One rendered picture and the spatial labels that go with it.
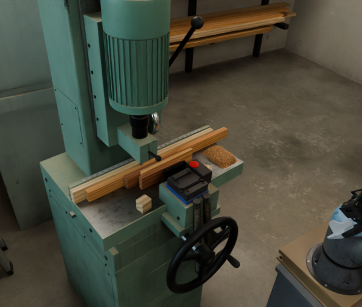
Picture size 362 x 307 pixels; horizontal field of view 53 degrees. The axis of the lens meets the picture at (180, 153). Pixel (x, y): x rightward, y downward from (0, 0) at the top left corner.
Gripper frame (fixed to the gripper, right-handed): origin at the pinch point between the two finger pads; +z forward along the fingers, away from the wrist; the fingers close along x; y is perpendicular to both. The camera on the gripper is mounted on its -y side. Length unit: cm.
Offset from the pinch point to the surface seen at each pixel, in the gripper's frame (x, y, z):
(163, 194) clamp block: 29, 43, 18
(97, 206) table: 45, 55, 25
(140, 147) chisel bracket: 25, 59, 14
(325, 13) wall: -309, 48, 192
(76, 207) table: 49, 59, 27
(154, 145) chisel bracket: 20, 56, 16
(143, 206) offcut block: 36, 45, 18
